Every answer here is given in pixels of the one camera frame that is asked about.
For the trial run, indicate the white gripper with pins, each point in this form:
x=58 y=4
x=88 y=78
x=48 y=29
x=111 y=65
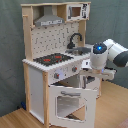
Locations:
x=105 y=74

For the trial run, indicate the wooden toy kitchen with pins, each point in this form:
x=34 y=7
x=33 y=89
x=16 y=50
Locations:
x=46 y=40

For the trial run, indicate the black stovetop red burners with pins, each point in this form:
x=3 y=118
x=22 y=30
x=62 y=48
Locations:
x=52 y=59

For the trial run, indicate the grey oven knob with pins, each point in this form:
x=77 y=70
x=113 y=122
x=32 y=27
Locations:
x=74 y=69
x=56 y=76

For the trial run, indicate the grey toy sink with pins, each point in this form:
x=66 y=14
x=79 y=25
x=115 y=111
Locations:
x=78 y=51

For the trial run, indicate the grey range hood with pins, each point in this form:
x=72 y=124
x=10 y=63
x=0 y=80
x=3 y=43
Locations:
x=48 y=18

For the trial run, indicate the right grey oven knob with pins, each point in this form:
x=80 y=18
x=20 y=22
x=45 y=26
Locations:
x=74 y=69

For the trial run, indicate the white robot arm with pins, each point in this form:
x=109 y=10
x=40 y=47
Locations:
x=100 y=54

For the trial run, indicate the left grey oven knob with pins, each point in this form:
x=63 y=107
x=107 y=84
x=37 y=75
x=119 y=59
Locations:
x=56 y=76

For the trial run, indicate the white oven door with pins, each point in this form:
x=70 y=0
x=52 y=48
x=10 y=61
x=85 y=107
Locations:
x=66 y=100

